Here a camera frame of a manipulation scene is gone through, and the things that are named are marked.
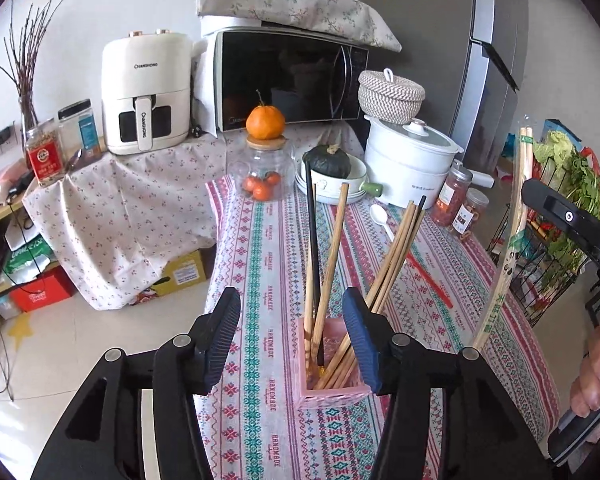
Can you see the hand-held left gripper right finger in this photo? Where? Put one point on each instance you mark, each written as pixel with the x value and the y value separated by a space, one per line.
pixel 360 340

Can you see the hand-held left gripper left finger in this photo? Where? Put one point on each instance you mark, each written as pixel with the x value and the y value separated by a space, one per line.
pixel 222 340

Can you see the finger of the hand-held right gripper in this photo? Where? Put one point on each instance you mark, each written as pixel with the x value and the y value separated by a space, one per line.
pixel 565 217

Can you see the plastic chopstick pair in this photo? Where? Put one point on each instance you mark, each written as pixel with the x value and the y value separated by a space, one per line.
pixel 511 240

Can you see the pink plastic basket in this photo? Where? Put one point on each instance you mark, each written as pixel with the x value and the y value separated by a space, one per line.
pixel 330 397

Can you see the bundle of wooden chopsticks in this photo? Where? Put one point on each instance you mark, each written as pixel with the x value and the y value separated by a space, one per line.
pixel 330 260

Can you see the person's right hand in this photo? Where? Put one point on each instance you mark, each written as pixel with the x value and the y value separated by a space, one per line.
pixel 592 375

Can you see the leafy green vegetables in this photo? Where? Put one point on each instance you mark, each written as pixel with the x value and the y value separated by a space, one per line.
pixel 580 185

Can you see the red plastic bag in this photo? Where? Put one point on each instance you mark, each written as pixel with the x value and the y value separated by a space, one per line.
pixel 592 157

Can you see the napa cabbage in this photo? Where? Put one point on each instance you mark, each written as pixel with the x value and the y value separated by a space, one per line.
pixel 555 145

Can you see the cardboard box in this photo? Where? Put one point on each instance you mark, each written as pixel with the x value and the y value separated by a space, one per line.
pixel 185 272

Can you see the blue box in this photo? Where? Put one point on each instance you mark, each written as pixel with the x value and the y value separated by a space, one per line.
pixel 560 127

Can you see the jar of dried fruit rings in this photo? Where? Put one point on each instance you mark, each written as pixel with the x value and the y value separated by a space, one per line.
pixel 470 215

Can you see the striped patterned tablecloth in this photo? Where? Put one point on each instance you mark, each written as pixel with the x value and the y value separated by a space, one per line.
pixel 275 260

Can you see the jar of dried red fruit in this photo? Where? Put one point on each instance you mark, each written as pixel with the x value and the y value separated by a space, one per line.
pixel 450 195

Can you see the white plastic spoon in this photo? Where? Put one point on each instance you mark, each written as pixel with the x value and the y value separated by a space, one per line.
pixel 380 215

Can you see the small tangerine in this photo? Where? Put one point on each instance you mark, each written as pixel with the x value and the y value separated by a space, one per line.
pixel 273 178
pixel 262 192
pixel 251 183

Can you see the small floral print cloth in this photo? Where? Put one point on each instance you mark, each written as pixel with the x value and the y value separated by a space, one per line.
pixel 130 210

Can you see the white electric pot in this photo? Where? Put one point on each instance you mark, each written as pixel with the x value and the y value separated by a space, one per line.
pixel 405 175

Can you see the glass jar with bamboo lid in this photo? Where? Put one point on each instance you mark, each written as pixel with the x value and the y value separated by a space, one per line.
pixel 245 165

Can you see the dark green squash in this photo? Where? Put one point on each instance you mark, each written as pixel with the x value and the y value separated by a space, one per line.
pixel 327 162

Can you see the red box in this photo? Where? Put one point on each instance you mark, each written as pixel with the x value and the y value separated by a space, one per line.
pixel 40 292

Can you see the yellow star floor sticker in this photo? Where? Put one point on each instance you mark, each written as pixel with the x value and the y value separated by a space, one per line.
pixel 20 330

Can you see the black power plug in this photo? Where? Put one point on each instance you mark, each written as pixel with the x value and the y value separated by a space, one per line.
pixel 197 132

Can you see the green and white bag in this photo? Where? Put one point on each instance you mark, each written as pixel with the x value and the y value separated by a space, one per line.
pixel 27 255

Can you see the large tangerine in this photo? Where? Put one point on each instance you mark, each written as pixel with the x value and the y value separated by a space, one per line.
pixel 265 122

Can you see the grey refrigerator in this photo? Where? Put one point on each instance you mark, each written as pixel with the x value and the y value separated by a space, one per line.
pixel 430 35

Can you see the clear jar black lid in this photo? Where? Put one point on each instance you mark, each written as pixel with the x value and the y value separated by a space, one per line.
pixel 87 130

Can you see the spice jar red label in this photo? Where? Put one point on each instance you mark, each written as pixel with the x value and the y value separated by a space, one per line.
pixel 45 160

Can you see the microwave oven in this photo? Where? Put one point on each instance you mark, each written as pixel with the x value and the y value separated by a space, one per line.
pixel 280 75

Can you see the cream air fryer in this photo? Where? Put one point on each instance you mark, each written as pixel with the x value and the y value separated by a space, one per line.
pixel 145 75

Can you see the glass vase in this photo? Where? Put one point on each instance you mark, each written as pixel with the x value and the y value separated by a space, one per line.
pixel 30 120

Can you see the bundle of dry twigs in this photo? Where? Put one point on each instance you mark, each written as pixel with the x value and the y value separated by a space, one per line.
pixel 27 85

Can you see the floral microwave cover cloth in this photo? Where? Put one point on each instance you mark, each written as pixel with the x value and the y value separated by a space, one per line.
pixel 300 5

